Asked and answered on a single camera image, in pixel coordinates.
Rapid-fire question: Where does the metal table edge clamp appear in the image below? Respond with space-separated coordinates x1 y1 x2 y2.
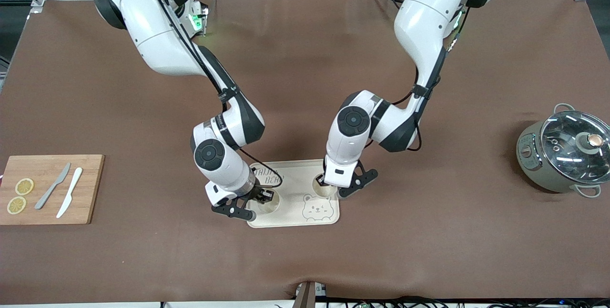
295 281 327 308

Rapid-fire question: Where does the white plastic knife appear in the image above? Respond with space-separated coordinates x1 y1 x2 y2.
56 167 83 219

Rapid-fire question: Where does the bamboo cutting board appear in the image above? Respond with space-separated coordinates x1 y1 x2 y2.
0 154 105 226

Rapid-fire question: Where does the grey plastic knife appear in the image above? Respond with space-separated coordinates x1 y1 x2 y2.
34 163 71 210

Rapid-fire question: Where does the grey-green electric cooking pot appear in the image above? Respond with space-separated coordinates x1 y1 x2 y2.
516 103 610 199

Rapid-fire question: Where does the glass pot lid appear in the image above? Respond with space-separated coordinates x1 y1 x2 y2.
541 110 610 180

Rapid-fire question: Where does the black cable bundle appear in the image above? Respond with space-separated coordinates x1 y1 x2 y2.
329 295 610 308

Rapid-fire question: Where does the cream bear print tray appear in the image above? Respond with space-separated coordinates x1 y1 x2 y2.
246 159 340 228

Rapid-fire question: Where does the white plastic cup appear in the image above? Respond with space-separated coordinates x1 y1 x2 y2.
312 175 337 198
256 189 281 214

